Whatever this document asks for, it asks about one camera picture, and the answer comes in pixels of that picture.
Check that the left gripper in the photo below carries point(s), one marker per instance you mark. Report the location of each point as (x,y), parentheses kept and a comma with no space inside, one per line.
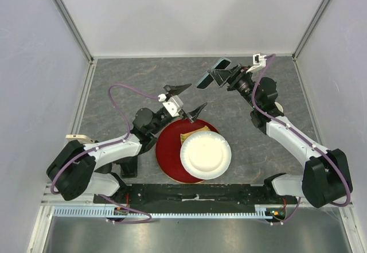
(176,90)

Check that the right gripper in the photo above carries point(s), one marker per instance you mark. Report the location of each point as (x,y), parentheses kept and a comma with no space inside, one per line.
(221,76)

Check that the black smartphone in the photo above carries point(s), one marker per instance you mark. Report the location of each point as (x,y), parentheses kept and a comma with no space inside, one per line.
(219,73)

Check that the black folding phone stand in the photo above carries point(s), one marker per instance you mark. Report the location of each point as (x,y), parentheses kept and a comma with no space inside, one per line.
(128,166)

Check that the pink case smartphone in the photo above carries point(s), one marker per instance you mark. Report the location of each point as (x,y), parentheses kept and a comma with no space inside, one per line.
(83,139)

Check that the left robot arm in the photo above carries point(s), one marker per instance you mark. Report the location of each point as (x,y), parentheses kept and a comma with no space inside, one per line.
(76,169)

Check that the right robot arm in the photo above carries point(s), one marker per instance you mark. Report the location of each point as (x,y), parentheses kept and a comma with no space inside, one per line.
(325,178)

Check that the yellow sponge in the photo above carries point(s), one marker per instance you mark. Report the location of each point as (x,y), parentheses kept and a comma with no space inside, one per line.
(185,136)

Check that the red round plate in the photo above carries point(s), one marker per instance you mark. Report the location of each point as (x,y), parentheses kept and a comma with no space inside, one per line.
(168,147)

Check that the white paper plate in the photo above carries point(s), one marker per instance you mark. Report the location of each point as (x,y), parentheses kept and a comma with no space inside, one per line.
(206,155)

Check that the blue white paper cup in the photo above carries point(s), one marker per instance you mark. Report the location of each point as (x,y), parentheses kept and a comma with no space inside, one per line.
(278,110)

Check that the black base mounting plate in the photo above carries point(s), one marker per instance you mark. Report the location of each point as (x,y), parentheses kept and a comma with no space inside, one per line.
(197,198)

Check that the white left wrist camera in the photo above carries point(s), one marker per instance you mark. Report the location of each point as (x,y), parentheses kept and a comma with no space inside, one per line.
(172,104)

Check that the grey slotted cable duct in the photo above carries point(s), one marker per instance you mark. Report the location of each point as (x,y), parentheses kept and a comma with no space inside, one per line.
(110,212)

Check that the right aluminium frame post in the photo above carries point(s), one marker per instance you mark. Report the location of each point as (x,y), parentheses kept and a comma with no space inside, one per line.
(315,20)

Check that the aluminium frame post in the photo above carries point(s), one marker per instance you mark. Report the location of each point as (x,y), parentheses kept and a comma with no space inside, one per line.
(315,20)
(65,14)

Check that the left aluminium frame post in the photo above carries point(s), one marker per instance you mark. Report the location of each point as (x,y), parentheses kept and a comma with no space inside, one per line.
(65,14)

